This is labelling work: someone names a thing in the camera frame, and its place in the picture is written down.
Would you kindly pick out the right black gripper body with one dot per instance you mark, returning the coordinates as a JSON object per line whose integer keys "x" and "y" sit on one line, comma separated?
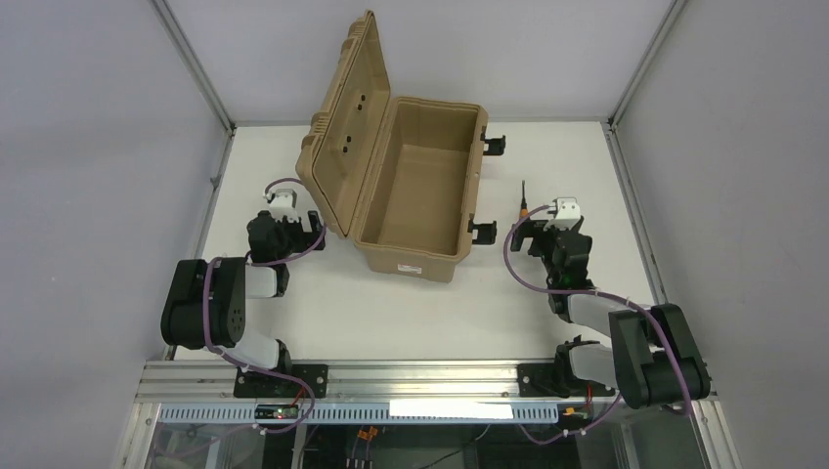
{"x": 544, "y": 234}

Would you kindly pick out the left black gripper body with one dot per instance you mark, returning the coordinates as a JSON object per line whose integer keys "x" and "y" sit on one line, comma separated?
{"x": 306, "y": 229}

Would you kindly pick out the orange black screwdriver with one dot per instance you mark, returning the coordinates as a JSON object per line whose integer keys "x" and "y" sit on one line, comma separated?
{"x": 523, "y": 201}

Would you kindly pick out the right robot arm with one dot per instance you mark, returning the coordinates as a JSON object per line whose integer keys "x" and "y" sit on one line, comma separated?
{"x": 652, "y": 357}

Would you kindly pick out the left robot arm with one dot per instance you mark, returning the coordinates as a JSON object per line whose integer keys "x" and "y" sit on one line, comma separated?
{"x": 205, "y": 306}

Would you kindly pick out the tan plastic toolbox bin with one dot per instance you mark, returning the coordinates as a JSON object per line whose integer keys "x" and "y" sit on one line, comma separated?
{"x": 397, "y": 175}

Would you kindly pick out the lower black toolbox latch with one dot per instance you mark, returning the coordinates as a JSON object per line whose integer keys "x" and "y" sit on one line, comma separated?
{"x": 482, "y": 233}

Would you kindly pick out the black toolbox latch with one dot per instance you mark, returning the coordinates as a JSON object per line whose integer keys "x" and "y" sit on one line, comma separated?
{"x": 482, "y": 233}
{"x": 492, "y": 146}

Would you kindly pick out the upper black toolbox latch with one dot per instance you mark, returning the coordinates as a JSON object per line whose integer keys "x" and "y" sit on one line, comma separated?
{"x": 492, "y": 146}

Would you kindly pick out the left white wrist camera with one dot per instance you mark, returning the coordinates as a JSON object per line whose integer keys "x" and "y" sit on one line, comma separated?
{"x": 281, "y": 204}

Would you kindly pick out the right aluminium frame post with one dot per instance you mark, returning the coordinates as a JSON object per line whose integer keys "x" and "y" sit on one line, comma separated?
{"x": 611, "y": 128}

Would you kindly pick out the aluminium frame post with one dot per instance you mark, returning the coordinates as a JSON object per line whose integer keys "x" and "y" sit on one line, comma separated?
{"x": 198, "y": 73}
{"x": 611, "y": 128}

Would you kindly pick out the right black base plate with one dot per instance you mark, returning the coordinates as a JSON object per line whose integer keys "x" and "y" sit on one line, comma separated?
{"x": 556, "y": 379}

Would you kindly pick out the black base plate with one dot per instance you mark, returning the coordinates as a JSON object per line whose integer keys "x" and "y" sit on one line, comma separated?
{"x": 556, "y": 379}
{"x": 255, "y": 385}

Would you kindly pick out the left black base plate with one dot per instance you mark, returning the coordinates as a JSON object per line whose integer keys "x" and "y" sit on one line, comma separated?
{"x": 255, "y": 385}

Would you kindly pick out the aluminium mounting rail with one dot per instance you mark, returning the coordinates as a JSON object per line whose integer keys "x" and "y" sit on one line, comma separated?
{"x": 212, "y": 381}

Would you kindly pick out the perforated cable tray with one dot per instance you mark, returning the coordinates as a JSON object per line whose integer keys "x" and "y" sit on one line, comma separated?
{"x": 395, "y": 412}

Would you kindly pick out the left aluminium frame post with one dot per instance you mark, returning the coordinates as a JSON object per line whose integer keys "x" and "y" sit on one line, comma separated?
{"x": 198, "y": 73}

